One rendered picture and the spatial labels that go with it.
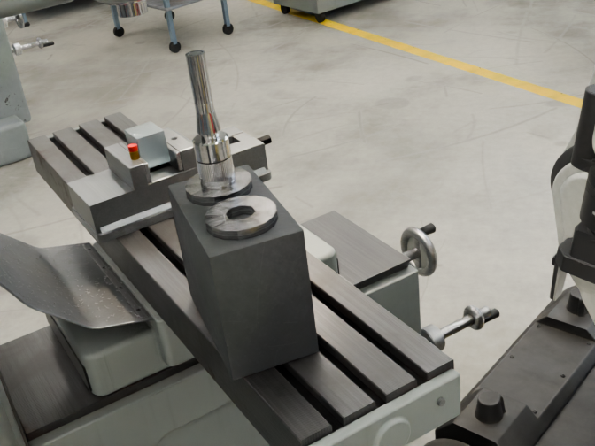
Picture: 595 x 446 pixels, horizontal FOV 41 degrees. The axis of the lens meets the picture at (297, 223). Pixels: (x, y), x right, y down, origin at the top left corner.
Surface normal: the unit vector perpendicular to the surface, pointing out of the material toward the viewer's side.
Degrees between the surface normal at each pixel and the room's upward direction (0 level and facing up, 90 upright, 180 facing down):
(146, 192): 90
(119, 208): 90
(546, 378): 0
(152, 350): 90
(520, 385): 0
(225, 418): 90
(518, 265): 0
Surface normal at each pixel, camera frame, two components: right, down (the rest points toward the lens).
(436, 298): -0.11, -0.86
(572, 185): -0.65, 0.44
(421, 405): 0.52, 0.36
